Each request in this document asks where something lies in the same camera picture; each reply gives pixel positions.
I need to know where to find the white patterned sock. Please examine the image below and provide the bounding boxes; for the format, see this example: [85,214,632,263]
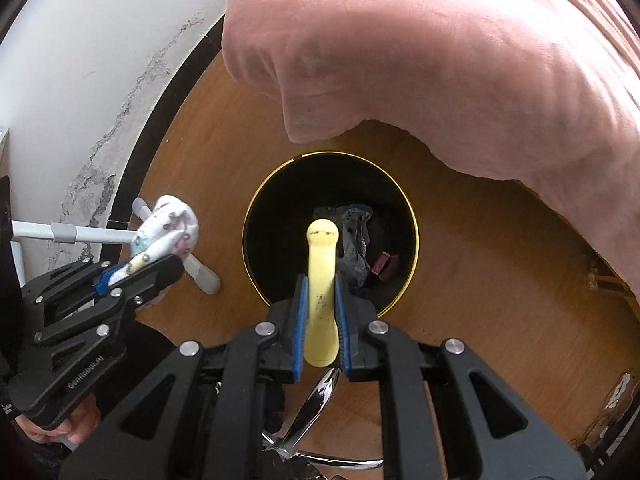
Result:
[108,195,200,286]

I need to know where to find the yellow banana peel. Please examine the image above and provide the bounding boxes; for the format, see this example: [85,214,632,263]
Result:
[304,219,340,367]

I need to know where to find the black round trash bin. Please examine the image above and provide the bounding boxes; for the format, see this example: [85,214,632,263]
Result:
[242,151,419,315]

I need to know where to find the trash inside bin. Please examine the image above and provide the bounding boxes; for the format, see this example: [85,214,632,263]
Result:
[336,204,399,292]

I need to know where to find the left hand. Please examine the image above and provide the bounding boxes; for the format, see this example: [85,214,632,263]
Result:
[14,393,101,445]

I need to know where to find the chrome chair base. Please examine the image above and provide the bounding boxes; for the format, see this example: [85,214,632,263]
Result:
[262,367,384,472]

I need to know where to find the pink bed blanket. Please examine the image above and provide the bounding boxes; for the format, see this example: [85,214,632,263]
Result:
[222,0,639,289]

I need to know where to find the white desk leg frame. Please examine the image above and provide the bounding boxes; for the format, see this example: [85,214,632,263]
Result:
[12,197,221,295]

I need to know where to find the wooden bed frame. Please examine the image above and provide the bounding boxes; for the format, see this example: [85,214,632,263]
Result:
[587,252,639,308]

